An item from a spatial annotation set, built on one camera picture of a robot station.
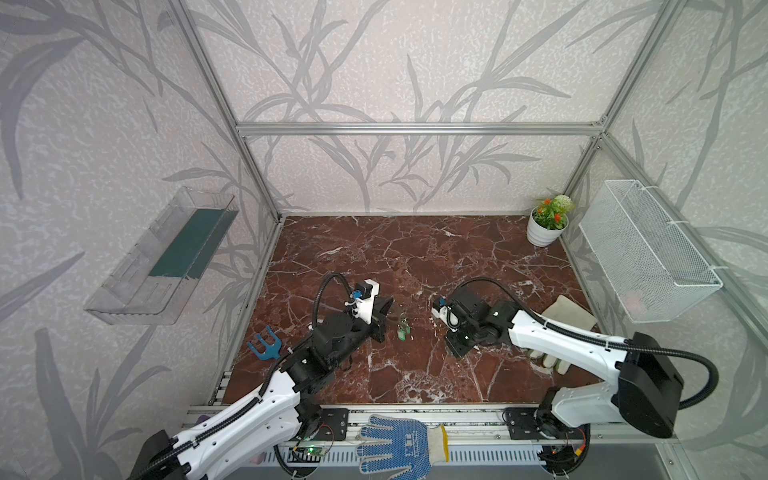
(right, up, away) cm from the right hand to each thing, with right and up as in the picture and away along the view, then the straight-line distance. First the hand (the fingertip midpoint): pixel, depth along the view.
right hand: (447, 334), depth 82 cm
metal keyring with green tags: (-12, +2, -2) cm, 13 cm away
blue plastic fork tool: (-50, -6, +3) cm, 51 cm away
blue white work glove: (-9, -24, -11) cm, 28 cm away
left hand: (-14, +13, -9) cm, 21 cm away
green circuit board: (-33, -24, -12) cm, 43 cm away
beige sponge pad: (+39, +3, +13) cm, 42 cm away
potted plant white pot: (+38, +33, +19) cm, 54 cm away
